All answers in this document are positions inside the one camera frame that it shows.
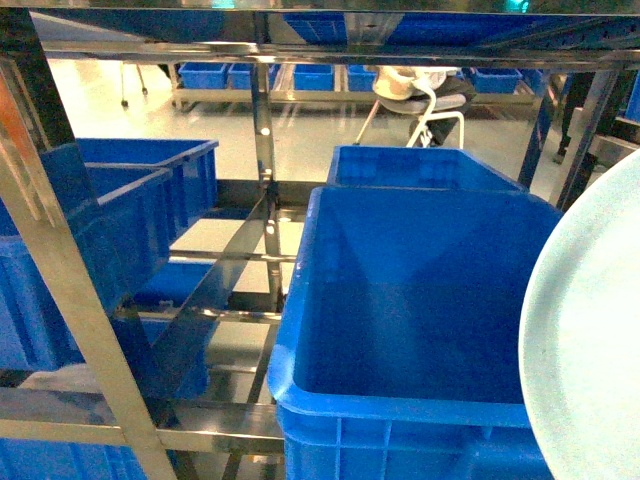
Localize blue bin left far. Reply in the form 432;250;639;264
74;137;220;236

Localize light blue oval tray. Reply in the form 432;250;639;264
519;154;639;479

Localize stainless steel shelf frame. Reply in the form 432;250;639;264
1;1;639;479

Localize large blue bin front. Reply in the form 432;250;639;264
268;187;561;479

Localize white chair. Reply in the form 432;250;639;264
353;88;466;149

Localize blue bin left near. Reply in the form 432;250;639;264
1;165;173;371

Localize blue bin behind front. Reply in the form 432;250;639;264
327;146;525;192

